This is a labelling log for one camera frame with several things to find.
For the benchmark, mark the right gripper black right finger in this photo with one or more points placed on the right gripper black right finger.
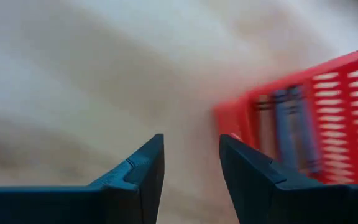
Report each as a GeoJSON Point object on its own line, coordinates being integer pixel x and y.
{"type": "Point", "coordinates": [275, 202]}

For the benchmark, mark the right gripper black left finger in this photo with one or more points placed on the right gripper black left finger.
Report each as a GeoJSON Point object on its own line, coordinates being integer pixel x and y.
{"type": "Point", "coordinates": [73, 205]}

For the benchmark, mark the blue crayon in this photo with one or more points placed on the blue crayon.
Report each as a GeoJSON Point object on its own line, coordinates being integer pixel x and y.
{"type": "Point", "coordinates": [286, 130]}
{"type": "Point", "coordinates": [309, 137]}

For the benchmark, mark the red plastic mesh basket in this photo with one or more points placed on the red plastic mesh basket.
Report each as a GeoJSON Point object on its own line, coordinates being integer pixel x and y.
{"type": "Point", "coordinates": [343, 124]}

